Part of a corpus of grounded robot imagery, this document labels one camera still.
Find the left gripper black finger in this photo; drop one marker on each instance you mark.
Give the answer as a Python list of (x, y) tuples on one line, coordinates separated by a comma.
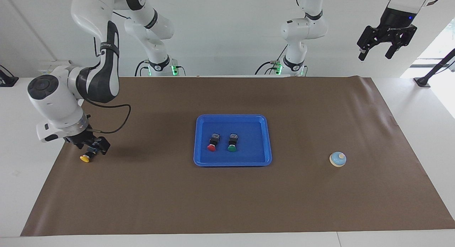
[(391, 52), (362, 55)]

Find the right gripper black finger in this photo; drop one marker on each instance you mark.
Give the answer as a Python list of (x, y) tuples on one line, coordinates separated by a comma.
[(103, 150), (80, 146)]

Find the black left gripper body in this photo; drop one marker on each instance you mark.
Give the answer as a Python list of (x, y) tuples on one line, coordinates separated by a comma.
[(390, 31)]

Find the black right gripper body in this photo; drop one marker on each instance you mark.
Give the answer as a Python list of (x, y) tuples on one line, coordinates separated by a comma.
[(89, 138)]

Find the yellow push button switch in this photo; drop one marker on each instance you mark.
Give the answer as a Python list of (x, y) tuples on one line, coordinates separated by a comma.
[(84, 158)]

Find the red push button switch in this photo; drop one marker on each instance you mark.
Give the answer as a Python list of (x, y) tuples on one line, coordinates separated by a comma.
[(212, 147)]

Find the green push button switch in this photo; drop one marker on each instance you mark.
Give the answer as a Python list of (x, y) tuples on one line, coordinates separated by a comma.
[(231, 148)]

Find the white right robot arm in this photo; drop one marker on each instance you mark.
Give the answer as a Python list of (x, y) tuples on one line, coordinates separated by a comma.
[(57, 105)]

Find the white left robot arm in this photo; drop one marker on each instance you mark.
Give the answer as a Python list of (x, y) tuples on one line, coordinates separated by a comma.
[(302, 30)]

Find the blue plastic tray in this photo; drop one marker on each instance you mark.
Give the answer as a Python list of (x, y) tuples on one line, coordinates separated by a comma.
[(252, 147)]

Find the black angled stand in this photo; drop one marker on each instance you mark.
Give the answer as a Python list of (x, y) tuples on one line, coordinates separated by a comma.
[(423, 81)]

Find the brown paper table mat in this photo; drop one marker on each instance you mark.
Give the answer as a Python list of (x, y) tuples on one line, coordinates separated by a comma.
[(231, 204)]

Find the white wall socket box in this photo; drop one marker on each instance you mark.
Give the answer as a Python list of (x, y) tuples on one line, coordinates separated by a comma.
[(46, 67)]

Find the black table clamp bracket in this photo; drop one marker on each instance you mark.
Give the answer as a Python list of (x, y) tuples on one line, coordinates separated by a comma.
[(7, 81)]

